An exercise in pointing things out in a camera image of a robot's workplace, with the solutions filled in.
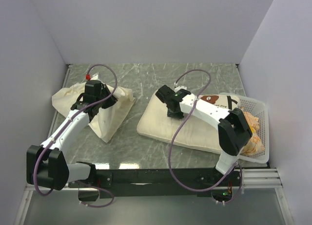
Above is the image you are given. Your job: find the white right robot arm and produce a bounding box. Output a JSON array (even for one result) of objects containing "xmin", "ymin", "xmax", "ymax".
[{"xmin": 156, "ymin": 85, "xmax": 253, "ymax": 186}]

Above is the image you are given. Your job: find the orange patterned cloth in basket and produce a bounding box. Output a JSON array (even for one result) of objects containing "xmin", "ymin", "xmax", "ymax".
[{"xmin": 241, "ymin": 107, "xmax": 265, "ymax": 156}]

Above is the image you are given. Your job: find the cream satin pillowcase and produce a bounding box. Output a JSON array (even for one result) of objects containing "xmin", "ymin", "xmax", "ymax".
[{"xmin": 52, "ymin": 83, "xmax": 136, "ymax": 143}]

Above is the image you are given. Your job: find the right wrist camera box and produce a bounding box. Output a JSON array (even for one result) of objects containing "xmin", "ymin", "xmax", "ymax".
[{"xmin": 174, "ymin": 83, "xmax": 187, "ymax": 92}]

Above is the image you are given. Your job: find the cream pillow with bear print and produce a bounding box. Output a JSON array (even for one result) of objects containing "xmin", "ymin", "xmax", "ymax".
[{"xmin": 136, "ymin": 90, "xmax": 242, "ymax": 155}]

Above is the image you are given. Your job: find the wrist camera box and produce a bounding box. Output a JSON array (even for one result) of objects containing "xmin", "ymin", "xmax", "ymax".
[
  {"xmin": 85, "ymin": 74, "xmax": 99, "ymax": 82},
  {"xmin": 174, "ymin": 83, "xmax": 187, "ymax": 92}
]

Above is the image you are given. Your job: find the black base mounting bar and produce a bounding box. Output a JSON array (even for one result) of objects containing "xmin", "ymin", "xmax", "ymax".
[{"xmin": 68, "ymin": 168, "xmax": 242, "ymax": 202}]

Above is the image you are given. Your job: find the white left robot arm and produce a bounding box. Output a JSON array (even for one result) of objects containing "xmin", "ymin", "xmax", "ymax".
[{"xmin": 26, "ymin": 80, "xmax": 117, "ymax": 190}]

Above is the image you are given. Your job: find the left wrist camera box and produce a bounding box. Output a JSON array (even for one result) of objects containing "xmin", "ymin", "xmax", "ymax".
[{"xmin": 85, "ymin": 74, "xmax": 99, "ymax": 82}]

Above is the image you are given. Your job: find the aluminium frame rail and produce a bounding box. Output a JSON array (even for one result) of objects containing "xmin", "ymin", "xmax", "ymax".
[{"xmin": 25, "ymin": 64, "xmax": 74, "ymax": 190}]

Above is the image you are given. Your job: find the white plastic basket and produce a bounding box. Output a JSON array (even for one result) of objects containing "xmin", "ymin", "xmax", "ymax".
[{"xmin": 219, "ymin": 92, "xmax": 270, "ymax": 164}]

